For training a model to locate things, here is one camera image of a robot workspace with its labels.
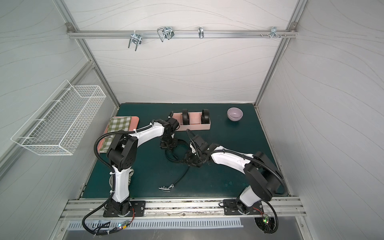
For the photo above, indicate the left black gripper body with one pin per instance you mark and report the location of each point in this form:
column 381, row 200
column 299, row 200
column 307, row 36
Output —
column 168, row 142

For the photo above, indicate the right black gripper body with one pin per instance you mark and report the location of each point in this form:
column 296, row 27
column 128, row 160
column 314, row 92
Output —
column 194, row 160

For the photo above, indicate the pink compartment storage box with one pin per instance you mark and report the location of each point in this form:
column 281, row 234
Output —
column 195, row 122

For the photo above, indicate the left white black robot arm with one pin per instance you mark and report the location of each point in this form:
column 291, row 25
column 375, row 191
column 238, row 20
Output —
column 122, row 154

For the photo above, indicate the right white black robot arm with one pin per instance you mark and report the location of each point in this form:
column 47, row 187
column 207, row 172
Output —
column 263, row 176

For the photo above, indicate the dark green table mat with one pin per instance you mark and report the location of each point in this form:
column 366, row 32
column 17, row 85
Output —
column 153, row 170

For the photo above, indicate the grey ribbed ceramic mug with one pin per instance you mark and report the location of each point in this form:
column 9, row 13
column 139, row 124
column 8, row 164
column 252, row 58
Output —
column 131, row 173

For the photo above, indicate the purple small bowl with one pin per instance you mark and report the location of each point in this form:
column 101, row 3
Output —
column 235, row 114

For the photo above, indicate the green checkered cloth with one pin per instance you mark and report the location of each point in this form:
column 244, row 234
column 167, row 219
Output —
column 117, row 124

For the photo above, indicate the metal hook clamp left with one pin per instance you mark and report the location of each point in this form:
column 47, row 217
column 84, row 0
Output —
column 135, row 40

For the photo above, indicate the metal hook clamp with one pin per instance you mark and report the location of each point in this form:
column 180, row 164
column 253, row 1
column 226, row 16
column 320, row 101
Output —
column 165, row 33
column 273, row 34
column 135, row 40

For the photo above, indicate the metal hook clamp centre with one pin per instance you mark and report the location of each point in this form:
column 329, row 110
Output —
column 165, row 33

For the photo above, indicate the metal hook clamp right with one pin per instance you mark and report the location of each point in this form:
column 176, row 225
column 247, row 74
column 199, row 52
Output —
column 273, row 34

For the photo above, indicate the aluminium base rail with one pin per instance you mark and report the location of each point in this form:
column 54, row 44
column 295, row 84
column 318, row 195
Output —
column 185, row 208

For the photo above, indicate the white wire basket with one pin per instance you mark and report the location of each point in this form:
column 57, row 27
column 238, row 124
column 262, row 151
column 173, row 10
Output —
column 58, row 126

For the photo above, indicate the metal ring clamp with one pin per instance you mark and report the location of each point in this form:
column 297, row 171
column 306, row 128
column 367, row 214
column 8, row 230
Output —
column 201, row 32

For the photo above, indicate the aluminium crossbar rail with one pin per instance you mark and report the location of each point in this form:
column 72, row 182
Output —
column 179, row 34

